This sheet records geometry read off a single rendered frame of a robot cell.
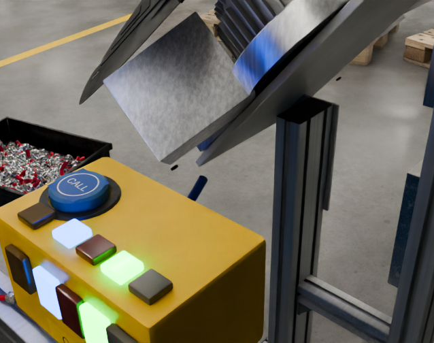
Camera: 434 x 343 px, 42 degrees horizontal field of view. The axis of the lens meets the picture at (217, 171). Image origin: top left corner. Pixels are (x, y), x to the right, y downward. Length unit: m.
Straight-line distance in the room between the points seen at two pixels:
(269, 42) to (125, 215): 0.34
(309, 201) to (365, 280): 1.03
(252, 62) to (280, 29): 0.06
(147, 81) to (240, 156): 1.84
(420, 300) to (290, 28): 0.44
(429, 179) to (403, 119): 2.23
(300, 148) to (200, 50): 0.23
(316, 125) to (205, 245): 0.56
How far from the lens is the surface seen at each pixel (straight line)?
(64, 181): 0.40
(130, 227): 0.37
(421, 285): 0.86
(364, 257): 2.04
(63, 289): 0.35
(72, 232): 0.36
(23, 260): 0.38
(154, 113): 0.73
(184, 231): 0.36
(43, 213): 0.38
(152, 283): 0.32
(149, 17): 0.87
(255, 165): 2.50
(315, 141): 0.89
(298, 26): 0.64
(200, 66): 0.73
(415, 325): 0.91
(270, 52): 0.66
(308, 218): 0.97
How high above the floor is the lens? 1.29
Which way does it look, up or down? 32 degrees down
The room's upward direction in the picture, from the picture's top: 1 degrees counter-clockwise
